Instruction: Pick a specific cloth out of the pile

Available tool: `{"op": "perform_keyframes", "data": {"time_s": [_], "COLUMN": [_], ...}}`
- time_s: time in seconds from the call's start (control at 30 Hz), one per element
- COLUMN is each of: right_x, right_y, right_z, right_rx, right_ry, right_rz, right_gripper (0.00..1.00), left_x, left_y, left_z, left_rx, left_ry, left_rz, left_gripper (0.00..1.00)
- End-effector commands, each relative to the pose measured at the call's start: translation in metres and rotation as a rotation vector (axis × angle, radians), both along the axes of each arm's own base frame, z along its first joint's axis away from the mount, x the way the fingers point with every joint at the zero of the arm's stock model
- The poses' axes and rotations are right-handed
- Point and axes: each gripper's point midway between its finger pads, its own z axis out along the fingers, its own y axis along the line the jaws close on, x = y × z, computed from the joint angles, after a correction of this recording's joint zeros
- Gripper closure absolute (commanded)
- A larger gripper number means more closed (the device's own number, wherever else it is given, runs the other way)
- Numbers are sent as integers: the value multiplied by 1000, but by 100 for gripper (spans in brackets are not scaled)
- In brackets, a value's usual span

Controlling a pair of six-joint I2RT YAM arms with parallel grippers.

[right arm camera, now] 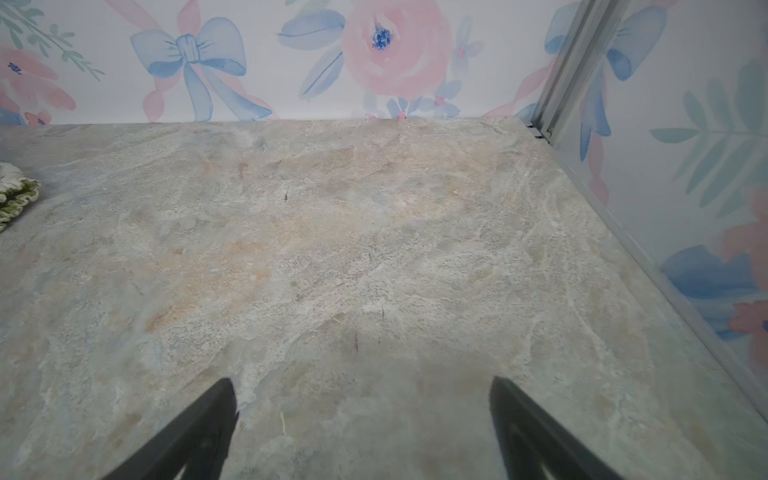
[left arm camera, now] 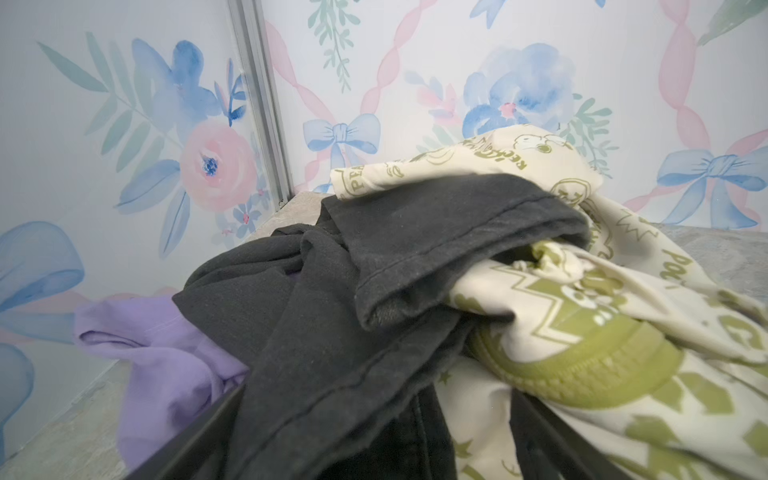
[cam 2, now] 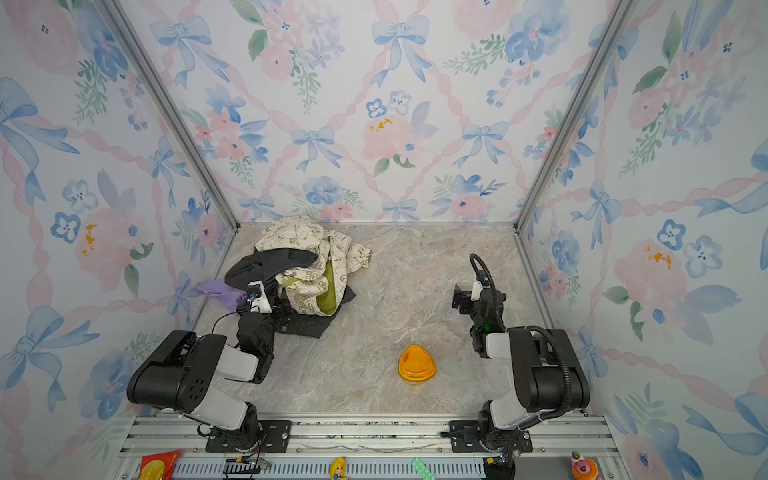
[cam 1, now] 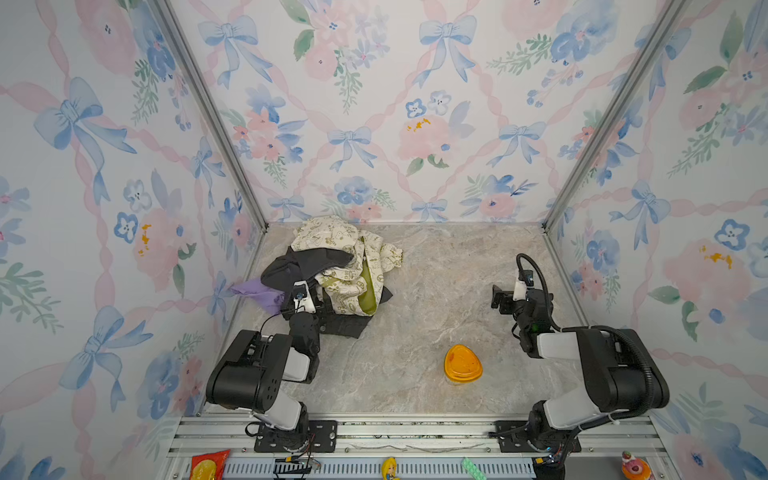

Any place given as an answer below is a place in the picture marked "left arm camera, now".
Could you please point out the purple cloth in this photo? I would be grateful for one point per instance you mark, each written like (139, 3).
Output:
(176, 374)

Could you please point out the cream green printed cloth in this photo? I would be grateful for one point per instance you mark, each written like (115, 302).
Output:
(626, 338)

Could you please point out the dark grey cloth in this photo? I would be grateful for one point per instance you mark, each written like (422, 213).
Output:
(344, 324)

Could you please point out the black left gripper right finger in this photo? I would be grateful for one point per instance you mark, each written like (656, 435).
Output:
(548, 448)

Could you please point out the left aluminium corner post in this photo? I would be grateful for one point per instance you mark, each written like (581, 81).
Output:
(250, 32)

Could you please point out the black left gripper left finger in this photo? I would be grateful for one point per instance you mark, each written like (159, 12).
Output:
(200, 451)

